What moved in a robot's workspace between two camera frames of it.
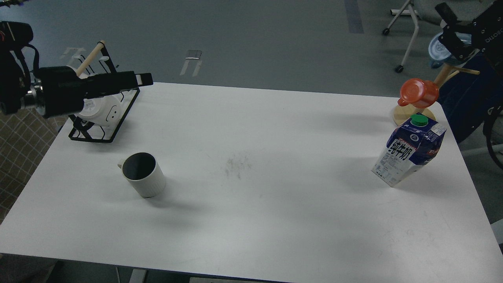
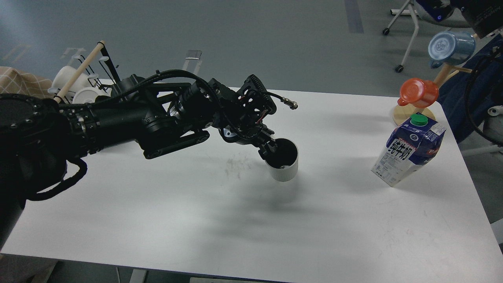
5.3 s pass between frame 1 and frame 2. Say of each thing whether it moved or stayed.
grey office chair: stayed
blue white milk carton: stayed
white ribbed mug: moved
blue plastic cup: stayed
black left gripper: moved
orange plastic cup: stayed
